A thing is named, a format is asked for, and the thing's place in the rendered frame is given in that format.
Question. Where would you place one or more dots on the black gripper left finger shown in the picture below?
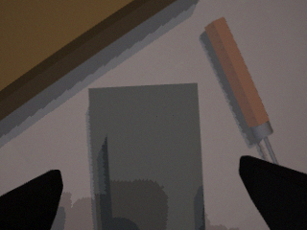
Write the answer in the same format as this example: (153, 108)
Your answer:
(32, 206)

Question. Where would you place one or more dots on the brown-handled awl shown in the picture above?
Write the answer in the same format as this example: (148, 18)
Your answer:
(240, 81)

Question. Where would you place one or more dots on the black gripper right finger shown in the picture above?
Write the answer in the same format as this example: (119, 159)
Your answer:
(279, 193)

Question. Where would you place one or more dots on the brown rectangular panel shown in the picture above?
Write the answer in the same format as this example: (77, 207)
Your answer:
(43, 40)

